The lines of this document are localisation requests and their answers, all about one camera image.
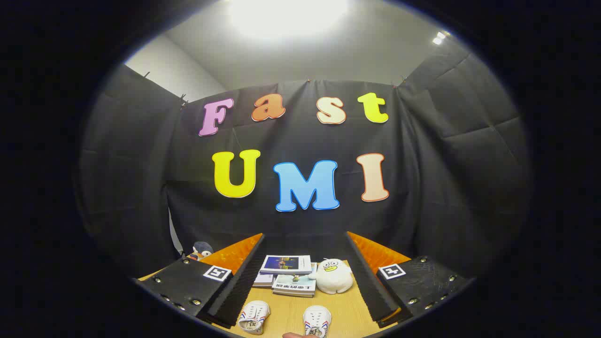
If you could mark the white striped canvas shoe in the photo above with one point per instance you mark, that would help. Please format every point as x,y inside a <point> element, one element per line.
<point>317,321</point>
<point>253,317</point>

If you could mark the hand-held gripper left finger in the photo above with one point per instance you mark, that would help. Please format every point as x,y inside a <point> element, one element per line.
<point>239,286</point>

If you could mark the blue night photo book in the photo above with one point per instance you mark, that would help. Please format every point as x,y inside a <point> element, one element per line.
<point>286,264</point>

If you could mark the grey penguin plush toy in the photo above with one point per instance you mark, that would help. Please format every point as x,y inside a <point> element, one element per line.
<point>202,251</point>

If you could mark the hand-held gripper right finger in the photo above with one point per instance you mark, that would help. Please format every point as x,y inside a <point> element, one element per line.
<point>371,286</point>

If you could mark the plain white text book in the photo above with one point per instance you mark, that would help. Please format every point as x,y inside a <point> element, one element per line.
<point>264,280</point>

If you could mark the sky blue cover book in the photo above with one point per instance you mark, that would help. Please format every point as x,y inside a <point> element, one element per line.
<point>295,284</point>

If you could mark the white duck plush toy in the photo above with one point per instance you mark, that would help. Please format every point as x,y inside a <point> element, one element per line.
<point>331,277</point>

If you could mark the small ceiling spotlight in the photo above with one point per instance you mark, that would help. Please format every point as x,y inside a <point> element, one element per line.
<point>439,38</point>

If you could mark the large ceiling light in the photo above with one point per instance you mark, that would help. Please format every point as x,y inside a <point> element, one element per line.
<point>288,16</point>

